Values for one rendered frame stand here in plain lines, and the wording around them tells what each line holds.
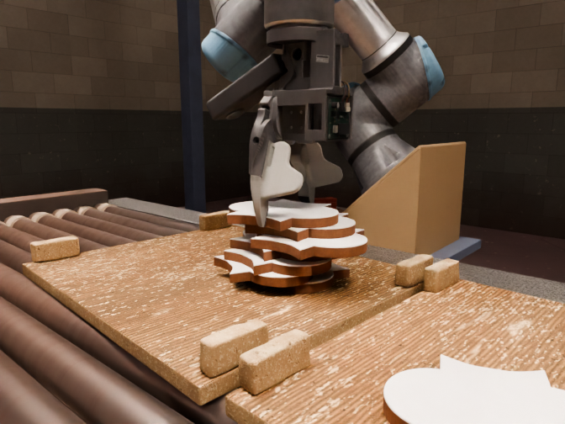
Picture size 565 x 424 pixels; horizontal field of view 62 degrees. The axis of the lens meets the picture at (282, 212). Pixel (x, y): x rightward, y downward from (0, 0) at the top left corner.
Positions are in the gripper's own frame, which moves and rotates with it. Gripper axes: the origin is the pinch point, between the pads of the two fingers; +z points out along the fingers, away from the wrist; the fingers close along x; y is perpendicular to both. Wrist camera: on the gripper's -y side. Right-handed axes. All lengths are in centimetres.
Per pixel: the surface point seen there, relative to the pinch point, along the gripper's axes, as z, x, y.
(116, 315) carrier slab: 7.9, -18.6, -7.5
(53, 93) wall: -38, 252, -434
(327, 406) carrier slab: 7.9, -21.2, 16.6
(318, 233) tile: 1.3, -2.4, 6.1
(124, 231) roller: 9.9, 10.9, -41.9
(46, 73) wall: -58, 247, -435
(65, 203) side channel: 8, 19, -72
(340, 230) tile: 1.0, -0.9, 8.0
